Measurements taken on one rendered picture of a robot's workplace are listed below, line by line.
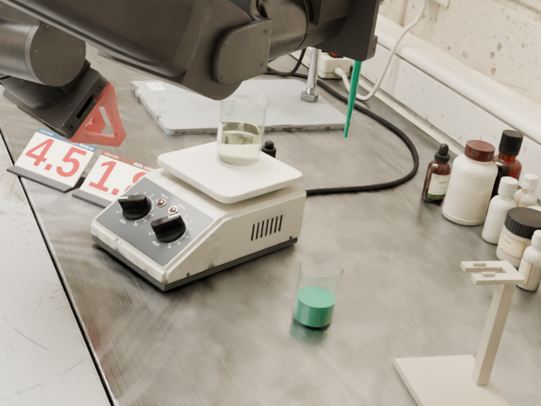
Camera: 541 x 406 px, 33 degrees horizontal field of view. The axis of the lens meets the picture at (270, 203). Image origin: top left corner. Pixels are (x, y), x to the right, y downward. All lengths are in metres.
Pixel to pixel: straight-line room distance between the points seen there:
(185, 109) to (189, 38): 0.85
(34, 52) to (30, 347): 0.26
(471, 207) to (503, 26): 0.33
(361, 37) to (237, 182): 0.32
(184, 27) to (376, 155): 0.83
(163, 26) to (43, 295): 0.45
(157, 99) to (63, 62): 0.64
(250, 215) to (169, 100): 0.48
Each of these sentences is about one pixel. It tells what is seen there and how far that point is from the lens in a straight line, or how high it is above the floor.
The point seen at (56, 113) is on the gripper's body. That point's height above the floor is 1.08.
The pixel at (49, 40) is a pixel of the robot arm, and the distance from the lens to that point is 0.75.
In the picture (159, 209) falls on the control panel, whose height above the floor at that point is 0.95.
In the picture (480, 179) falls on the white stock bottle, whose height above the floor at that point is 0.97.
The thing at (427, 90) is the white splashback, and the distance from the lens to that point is 1.45.
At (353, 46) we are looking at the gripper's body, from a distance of 0.70.
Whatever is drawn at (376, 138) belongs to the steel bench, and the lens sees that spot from 1.39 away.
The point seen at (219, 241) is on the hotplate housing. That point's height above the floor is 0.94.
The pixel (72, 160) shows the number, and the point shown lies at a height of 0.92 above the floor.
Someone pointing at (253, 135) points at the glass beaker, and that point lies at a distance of 0.98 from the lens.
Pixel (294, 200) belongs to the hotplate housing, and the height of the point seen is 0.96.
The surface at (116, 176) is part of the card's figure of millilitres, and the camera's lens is 1.10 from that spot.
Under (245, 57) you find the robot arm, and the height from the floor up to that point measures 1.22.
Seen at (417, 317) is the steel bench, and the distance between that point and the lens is 0.95.
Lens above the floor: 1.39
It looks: 26 degrees down
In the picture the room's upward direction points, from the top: 8 degrees clockwise
